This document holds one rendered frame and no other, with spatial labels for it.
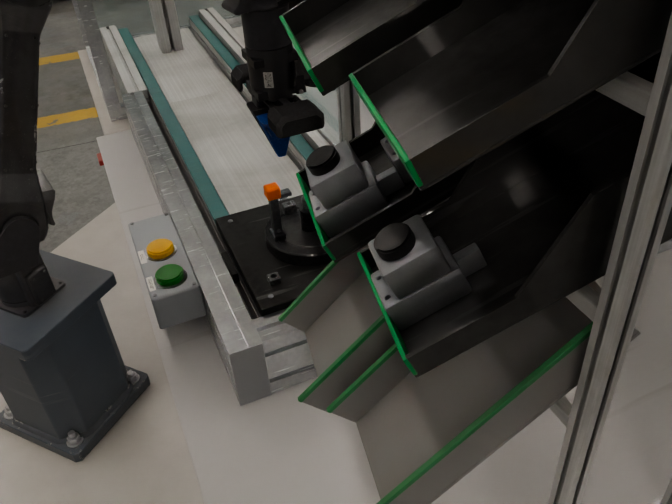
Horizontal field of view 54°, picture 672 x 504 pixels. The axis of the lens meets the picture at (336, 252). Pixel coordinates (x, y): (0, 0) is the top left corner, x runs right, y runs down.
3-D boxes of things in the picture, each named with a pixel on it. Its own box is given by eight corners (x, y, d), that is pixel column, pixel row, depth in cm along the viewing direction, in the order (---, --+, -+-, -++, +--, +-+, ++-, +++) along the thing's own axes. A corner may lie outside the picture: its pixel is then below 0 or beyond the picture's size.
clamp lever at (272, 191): (273, 235, 95) (266, 191, 90) (268, 228, 96) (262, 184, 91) (296, 229, 96) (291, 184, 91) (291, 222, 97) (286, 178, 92)
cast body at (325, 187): (329, 239, 61) (291, 186, 57) (322, 212, 64) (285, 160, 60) (410, 196, 59) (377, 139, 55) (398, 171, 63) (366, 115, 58)
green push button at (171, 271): (160, 294, 93) (157, 284, 92) (155, 278, 96) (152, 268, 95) (188, 286, 94) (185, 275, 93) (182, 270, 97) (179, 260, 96)
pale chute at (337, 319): (329, 414, 70) (298, 401, 68) (306, 331, 81) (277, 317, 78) (523, 231, 61) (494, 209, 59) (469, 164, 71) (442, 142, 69)
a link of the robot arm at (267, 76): (270, 74, 72) (322, 62, 74) (221, 24, 85) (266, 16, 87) (278, 141, 77) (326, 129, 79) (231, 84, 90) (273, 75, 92)
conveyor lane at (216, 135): (272, 366, 93) (263, 315, 87) (158, 128, 156) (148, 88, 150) (446, 305, 101) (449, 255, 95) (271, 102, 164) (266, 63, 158)
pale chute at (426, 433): (393, 535, 59) (358, 525, 57) (356, 420, 69) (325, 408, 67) (642, 333, 50) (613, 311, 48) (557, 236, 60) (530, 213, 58)
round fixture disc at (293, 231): (284, 277, 92) (282, 266, 91) (254, 225, 102) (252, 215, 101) (374, 249, 96) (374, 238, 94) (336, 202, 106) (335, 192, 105)
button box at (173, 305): (160, 331, 95) (150, 298, 91) (136, 252, 110) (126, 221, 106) (207, 316, 97) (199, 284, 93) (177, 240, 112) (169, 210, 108)
